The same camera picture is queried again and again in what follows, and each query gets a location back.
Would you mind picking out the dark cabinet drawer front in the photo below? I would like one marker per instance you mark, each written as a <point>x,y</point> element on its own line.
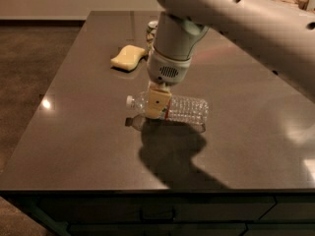
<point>156,209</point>

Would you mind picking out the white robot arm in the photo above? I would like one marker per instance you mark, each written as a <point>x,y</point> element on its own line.
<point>280,37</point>

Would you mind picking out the clear plastic water bottle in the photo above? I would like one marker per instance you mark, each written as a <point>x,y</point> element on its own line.
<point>182,109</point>

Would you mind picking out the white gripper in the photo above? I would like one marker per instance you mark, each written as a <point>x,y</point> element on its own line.
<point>166,69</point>

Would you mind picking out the green soda can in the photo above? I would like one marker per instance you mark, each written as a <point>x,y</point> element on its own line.
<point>151,32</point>

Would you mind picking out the yellow sponge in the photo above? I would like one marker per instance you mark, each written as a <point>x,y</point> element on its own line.
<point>128,58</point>

